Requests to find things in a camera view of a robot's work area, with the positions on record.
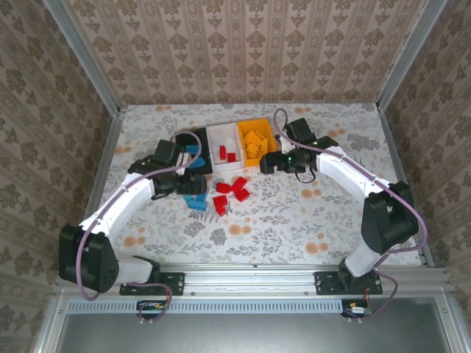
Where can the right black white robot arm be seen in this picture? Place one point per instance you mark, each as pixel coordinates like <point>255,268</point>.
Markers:
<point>346,176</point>

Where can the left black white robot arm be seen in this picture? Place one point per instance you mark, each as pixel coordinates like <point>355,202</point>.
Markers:
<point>117,211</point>

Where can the orange plastic container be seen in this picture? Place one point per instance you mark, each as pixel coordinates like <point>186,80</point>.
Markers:
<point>252,162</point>

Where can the long red lego brick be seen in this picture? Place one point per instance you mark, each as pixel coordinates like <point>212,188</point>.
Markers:
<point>238,184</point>

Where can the black plastic container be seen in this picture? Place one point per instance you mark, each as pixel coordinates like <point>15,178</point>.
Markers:
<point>193,139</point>

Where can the white plastic container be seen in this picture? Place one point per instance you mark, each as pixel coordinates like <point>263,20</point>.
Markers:
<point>222,136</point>

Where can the floral table cover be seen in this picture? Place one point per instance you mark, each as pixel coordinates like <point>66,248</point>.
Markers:
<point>294,228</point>

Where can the grey metal panel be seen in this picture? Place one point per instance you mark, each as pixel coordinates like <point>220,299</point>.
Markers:
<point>239,334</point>

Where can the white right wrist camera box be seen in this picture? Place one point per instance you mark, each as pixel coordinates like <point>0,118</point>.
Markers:
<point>284,145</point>

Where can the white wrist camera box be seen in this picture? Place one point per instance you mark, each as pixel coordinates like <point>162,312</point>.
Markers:
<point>183,160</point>
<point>284,145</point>

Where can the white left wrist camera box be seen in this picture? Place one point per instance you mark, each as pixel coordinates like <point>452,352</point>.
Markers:
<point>183,160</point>

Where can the aluminium table side rail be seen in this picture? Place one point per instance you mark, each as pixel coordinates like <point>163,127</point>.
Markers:
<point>99,184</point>
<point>393,147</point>

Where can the aluminium front rail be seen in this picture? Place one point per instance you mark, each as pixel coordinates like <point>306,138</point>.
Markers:
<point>250,281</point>

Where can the aluminium frame post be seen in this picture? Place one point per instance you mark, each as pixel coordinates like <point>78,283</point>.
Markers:
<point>84,55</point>
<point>409,55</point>

